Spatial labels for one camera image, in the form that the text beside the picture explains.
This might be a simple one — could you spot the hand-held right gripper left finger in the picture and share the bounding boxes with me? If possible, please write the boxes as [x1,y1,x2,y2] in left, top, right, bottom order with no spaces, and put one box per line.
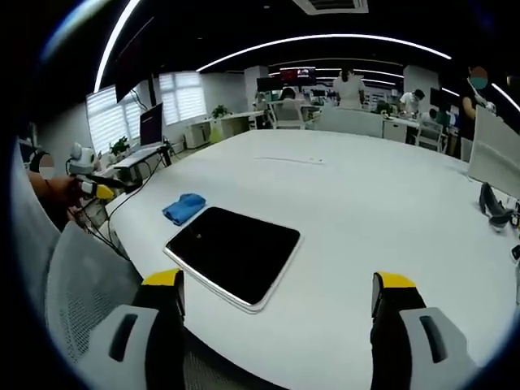
[86,267,187,390]

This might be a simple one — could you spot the grey mesh office chair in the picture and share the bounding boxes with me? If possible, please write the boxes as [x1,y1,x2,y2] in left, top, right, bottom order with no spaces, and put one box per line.
[44,220,192,390]

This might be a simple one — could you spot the white desk divider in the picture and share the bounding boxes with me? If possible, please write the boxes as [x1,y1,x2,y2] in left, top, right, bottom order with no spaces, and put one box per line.
[319,108,384,140]

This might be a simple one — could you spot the white desk partition panel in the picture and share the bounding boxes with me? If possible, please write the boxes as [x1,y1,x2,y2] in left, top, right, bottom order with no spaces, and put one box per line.
[466,105,520,187]

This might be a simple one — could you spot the white office chair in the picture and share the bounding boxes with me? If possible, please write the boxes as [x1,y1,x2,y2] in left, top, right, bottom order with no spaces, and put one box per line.
[266,99,306,131]

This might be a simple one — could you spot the black cable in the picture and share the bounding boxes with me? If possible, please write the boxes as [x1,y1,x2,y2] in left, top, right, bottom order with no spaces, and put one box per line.
[104,184,142,223]

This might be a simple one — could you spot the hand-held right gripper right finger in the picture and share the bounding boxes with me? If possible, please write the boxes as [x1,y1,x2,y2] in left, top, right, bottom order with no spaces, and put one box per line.
[368,271,485,390]

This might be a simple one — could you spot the wall screen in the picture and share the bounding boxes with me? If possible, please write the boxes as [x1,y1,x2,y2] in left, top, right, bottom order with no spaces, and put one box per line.
[279,67,318,87]

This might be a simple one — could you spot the black mirror with white frame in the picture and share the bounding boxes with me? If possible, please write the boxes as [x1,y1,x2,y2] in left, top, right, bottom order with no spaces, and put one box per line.
[163,206,302,314]

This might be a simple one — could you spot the white drawer cabinet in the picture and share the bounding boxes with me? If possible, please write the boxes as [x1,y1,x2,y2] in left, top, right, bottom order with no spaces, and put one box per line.
[185,120,213,150]

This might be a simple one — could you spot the white window blind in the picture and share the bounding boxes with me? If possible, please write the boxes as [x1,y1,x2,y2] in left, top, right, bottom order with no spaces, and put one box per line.
[85,89,144,152]
[158,71,207,126]

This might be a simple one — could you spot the dark grey object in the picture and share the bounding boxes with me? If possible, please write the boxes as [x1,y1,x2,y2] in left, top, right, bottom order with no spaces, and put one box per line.
[478,182,518,233]

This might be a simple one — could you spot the person's left hand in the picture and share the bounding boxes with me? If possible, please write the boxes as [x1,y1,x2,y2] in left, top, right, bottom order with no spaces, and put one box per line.
[66,177,89,215]

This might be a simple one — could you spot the ceiling air vent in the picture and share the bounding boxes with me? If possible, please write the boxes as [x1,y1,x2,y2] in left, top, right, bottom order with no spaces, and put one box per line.
[292,0,369,15]

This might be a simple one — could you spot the curved ceiling light strip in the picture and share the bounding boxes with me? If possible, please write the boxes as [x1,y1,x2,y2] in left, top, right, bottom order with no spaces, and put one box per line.
[93,0,142,93]
[197,33,453,73]

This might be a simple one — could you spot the black computer monitor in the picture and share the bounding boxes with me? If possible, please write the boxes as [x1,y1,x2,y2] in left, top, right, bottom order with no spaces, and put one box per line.
[139,102,165,148]

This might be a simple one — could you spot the blue cleaning cloth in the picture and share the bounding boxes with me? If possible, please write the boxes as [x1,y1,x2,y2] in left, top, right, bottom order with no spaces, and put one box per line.
[162,193,207,227]

